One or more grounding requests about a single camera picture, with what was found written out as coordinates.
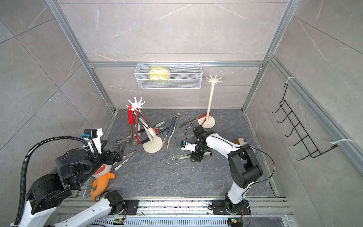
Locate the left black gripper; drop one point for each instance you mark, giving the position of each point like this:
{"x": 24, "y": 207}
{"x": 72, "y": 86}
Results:
{"x": 111, "y": 160}

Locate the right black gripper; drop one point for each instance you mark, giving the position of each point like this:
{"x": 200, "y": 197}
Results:
{"x": 196, "y": 156}

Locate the cream utensil stand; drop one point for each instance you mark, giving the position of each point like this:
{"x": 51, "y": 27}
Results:
{"x": 153, "y": 145}
{"x": 208, "y": 121}

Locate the red handled steel tongs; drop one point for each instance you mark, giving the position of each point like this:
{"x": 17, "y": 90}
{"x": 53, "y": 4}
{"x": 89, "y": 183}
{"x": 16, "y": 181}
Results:
{"x": 193, "y": 120}

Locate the long steel white tongs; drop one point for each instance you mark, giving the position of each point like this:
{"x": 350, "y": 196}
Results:
{"x": 149, "y": 127}

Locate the red sleeved steel tongs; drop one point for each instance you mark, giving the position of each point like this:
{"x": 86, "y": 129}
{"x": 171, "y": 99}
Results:
{"x": 131, "y": 124}

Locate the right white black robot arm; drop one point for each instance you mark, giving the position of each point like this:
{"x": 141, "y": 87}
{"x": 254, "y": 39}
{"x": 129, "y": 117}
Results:
{"x": 244, "y": 166}

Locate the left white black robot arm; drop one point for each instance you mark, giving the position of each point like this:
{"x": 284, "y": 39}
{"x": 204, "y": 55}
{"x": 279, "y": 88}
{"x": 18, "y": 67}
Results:
{"x": 71, "y": 171}

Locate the slim white tipped tongs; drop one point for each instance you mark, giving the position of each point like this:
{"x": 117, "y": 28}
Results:
{"x": 126, "y": 158}

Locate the red pink paw tongs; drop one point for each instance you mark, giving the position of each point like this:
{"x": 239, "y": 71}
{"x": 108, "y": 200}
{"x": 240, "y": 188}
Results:
{"x": 123, "y": 140}

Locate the orange monster plush toy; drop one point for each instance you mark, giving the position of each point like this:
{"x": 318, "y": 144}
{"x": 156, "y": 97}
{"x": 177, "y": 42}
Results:
{"x": 102, "y": 177}

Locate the brown white plush toy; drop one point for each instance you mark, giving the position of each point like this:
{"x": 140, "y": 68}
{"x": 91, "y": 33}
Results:
{"x": 240, "y": 141}

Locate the yellow packet in basket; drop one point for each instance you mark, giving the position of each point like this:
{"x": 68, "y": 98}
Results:
{"x": 159, "y": 74}

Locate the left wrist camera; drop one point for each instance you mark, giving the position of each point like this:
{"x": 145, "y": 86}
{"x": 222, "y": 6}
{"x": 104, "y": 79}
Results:
{"x": 93, "y": 138}

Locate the blue handled cream tongs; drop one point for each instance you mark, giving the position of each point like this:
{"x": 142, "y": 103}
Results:
{"x": 169, "y": 131}

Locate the steel tongs with ring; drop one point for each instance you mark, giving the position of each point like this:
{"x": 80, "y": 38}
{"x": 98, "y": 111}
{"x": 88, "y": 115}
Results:
{"x": 164, "y": 121}

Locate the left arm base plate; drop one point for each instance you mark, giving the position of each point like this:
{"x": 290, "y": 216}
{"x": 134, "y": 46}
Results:
{"x": 129, "y": 207}

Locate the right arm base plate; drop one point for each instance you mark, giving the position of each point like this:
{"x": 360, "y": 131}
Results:
{"x": 225, "y": 207}

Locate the white wire mesh basket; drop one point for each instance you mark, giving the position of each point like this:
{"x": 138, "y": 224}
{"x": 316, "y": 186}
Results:
{"x": 183, "y": 76}

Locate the black wire wall hook rack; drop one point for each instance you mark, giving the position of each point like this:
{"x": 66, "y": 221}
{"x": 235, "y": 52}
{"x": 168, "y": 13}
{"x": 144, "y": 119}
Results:
{"x": 299, "y": 129}

